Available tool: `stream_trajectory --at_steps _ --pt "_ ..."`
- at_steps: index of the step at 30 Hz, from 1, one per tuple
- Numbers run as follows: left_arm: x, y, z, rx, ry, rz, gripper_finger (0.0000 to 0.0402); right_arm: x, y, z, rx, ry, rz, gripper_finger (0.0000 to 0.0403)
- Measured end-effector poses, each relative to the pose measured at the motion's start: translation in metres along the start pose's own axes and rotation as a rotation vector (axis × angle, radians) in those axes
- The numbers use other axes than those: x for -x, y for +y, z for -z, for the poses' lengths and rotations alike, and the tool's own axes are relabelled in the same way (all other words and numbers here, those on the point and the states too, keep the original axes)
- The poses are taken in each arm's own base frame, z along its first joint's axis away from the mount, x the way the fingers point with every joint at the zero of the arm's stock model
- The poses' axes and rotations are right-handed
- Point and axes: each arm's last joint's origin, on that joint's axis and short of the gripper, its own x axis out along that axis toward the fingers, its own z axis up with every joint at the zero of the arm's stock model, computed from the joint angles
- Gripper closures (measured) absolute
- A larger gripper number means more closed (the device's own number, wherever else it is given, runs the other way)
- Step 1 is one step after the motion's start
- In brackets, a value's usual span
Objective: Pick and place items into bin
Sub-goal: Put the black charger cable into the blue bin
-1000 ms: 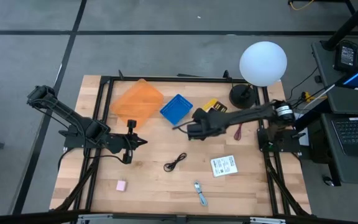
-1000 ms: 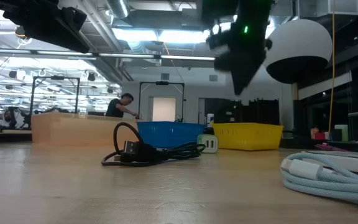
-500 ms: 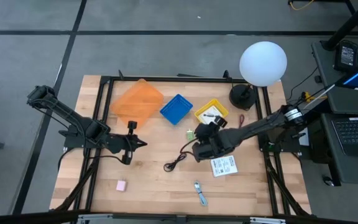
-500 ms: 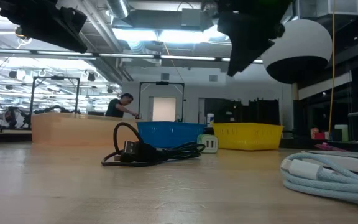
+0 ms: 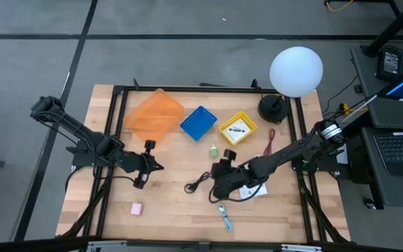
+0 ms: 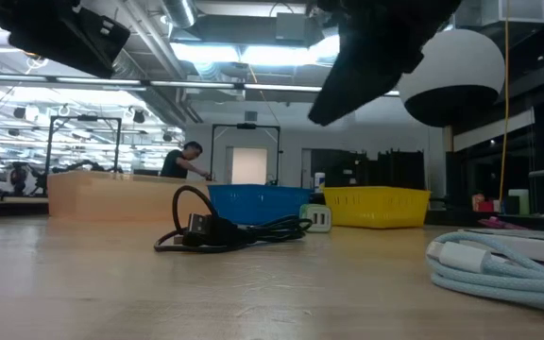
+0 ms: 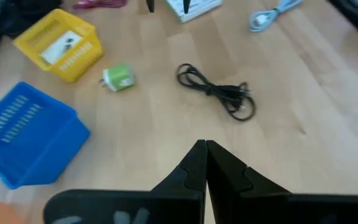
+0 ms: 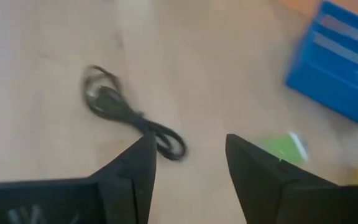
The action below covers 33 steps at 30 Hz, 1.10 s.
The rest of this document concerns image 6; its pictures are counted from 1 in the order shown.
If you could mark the bright white door panel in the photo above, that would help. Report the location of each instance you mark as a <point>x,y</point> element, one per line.
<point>249,165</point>

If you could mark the green white USB charger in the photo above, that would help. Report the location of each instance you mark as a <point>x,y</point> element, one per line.
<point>317,218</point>

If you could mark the person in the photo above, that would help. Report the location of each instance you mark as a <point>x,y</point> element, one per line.
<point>18,178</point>
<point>175,165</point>

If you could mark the yellow plastic basket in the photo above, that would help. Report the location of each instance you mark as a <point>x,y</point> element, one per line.
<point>376,208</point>

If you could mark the small red box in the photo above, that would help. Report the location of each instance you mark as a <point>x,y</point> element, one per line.
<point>484,206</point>

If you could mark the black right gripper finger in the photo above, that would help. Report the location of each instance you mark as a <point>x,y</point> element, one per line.
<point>362,75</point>

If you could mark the pale green container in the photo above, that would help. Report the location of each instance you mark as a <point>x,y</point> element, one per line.
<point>519,202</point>

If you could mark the blue plastic basket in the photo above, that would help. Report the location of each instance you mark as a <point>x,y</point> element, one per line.
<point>262,203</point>

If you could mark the white bottle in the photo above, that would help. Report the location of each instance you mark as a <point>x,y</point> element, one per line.
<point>319,181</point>

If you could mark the black camera rig frame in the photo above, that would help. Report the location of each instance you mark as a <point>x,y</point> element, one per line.
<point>49,151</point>
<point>246,126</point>

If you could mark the wooden background table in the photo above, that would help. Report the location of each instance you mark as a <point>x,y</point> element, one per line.
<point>17,199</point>

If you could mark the black background cabinets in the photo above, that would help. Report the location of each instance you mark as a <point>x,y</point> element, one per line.
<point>371,170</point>

